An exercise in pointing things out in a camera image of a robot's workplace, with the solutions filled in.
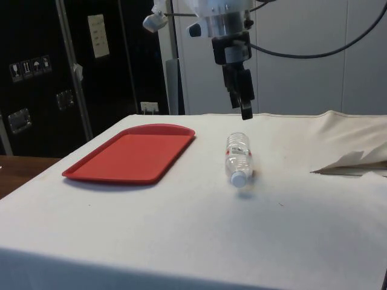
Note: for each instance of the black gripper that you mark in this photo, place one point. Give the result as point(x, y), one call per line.
point(231, 49)

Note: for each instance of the clear plastic bottle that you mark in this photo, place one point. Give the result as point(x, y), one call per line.
point(239, 157)

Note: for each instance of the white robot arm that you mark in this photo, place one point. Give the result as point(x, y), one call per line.
point(223, 18)

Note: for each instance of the red tray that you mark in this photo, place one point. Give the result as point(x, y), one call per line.
point(130, 157)

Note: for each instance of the pale grey locker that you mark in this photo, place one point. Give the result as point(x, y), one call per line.
point(302, 84)

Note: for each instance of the black cabinet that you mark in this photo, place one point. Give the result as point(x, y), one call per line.
point(36, 99)

